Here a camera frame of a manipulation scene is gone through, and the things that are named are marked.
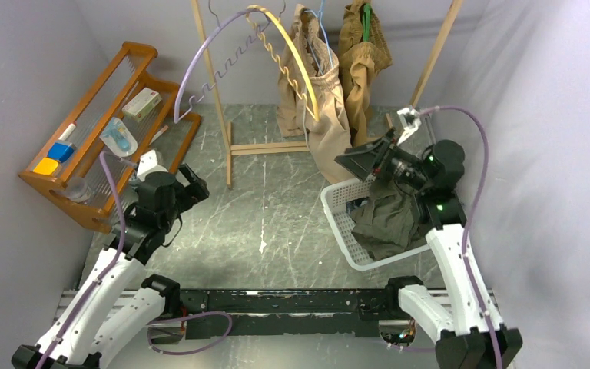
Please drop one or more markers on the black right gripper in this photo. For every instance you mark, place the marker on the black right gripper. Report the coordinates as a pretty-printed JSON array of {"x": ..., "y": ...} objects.
[{"x": 377, "y": 155}]

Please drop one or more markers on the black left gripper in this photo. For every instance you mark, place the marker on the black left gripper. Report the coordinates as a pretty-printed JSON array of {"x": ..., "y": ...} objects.
[{"x": 193, "y": 191}]

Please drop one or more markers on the olive green shorts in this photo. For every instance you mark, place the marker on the olive green shorts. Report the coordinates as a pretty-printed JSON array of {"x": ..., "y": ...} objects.
[{"x": 383, "y": 220}]

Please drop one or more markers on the beige shorts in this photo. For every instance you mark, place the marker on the beige shorts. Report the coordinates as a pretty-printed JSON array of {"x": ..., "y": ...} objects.
[{"x": 329, "y": 135}]

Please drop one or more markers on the tan brown shorts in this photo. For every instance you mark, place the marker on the tan brown shorts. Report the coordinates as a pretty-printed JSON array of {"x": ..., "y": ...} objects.
[{"x": 360, "y": 64}]

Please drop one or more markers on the green hanger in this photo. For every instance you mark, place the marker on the green hanger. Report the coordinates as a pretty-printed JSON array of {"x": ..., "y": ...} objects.
[{"x": 366, "y": 15}]

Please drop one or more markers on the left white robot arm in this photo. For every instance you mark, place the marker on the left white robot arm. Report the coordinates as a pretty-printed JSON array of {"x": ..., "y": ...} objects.
[{"x": 87, "y": 335}]

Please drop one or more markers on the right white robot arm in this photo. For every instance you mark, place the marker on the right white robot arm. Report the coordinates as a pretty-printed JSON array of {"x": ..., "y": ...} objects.
[{"x": 472, "y": 332}]

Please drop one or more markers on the white plastic laundry basket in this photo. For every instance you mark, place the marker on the white plastic laundry basket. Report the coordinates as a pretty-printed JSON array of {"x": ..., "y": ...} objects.
[{"x": 334, "y": 199}]

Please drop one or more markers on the white pen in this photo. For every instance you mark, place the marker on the white pen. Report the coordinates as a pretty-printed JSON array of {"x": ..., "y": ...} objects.
[{"x": 159, "y": 133}]

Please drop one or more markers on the orange wooden shelf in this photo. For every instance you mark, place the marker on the orange wooden shelf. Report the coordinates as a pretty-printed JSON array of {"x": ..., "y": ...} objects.
[{"x": 122, "y": 112}]

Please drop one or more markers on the white blue packaged item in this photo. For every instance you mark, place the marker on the white blue packaged item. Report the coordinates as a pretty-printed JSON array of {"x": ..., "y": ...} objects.
[{"x": 118, "y": 139}]

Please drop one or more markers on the white red box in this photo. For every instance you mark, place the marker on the white red box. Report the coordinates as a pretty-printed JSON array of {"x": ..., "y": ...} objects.
[{"x": 140, "y": 106}]

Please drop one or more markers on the clear plastic cup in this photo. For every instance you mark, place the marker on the clear plastic cup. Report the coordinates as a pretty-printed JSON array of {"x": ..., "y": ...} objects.
[{"x": 78, "y": 190}]

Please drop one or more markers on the blue sponge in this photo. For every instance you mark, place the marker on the blue sponge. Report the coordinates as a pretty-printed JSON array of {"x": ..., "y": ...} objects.
[{"x": 61, "y": 151}]

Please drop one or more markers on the white tube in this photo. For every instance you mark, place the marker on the white tube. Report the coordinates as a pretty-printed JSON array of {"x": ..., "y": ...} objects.
[{"x": 65, "y": 135}]

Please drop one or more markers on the yellow sponge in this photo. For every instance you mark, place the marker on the yellow sponge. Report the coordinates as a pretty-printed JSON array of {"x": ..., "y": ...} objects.
[{"x": 47, "y": 167}]

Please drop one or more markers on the wooden clothes rack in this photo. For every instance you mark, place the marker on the wooden clothes rack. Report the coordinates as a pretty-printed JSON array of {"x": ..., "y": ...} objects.
[{"x": 268, "y": 29}]

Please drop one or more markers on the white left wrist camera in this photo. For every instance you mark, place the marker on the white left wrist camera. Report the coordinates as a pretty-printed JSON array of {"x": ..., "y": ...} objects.
[{"x": 150, "y": 162}]

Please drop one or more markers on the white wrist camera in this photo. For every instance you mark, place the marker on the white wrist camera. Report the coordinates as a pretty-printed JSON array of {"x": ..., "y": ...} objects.
[
  {"x": 410, "y": 119},
  {"x": 150, "y": 162}
]

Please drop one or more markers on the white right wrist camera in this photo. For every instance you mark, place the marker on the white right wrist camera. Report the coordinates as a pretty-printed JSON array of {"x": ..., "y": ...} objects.
[{"x": 410, "y": 119}]

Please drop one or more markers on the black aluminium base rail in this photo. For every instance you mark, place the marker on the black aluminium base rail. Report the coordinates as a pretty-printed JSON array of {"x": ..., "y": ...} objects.
[{"x": 265, "y": 312}]

